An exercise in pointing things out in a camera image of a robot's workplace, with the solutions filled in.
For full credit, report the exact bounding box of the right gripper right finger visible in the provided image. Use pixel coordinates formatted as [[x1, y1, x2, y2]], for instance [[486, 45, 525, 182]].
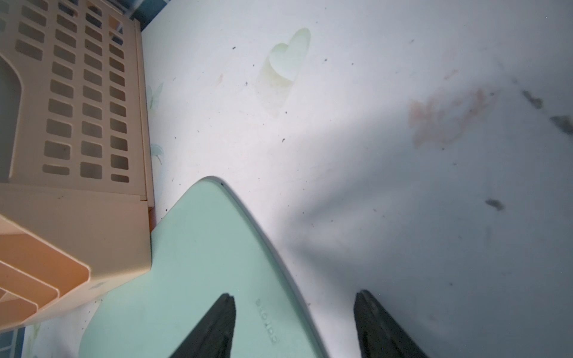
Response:
[[354, 289, 428, 358]]

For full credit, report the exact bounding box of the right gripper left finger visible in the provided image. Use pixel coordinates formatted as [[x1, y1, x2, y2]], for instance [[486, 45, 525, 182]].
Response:
[[170, 293, 237, 358]]

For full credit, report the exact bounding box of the green cutting board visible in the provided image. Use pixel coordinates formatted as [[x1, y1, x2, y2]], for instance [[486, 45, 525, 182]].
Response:
[[79, 178, 323, 357]]

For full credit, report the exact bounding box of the floral table mat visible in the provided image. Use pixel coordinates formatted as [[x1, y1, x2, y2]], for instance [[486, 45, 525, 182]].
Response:
[[21, 0, 573, 358]]

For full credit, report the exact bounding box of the orange file organizer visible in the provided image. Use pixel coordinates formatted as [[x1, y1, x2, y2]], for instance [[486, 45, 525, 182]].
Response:
[[1, 1, 154, 331]]

